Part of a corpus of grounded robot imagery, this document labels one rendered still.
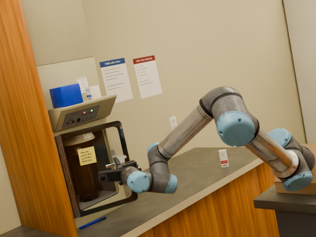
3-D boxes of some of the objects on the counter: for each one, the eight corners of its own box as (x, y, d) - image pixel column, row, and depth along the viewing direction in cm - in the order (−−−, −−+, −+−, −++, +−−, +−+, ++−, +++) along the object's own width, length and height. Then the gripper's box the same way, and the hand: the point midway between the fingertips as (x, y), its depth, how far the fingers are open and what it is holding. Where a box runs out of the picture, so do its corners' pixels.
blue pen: (79, 229, 195) (78, 226, 195) (105, 217, 203) (105, 215, 203) (80, 229, 194) (79, 227, 194) (106, 218, 202) (106, 216, 202)
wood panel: (21, 225, 219) (-51, -49, 202) (26, 223, 221) (-44, -49, 204) (72, 239, 184) (-10, -91, 167) (78, 236, 186) (-2, -90, 169)
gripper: (146, 192, 169) (133, 181, 189) (138, 152, 167) (125, 146, 187) (126, 198, 167) (115, 187, 186) (117, 158, 165) (107, 151, 184)
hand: (114, 168), depth 185 cm, fingers open, 10 cm apart
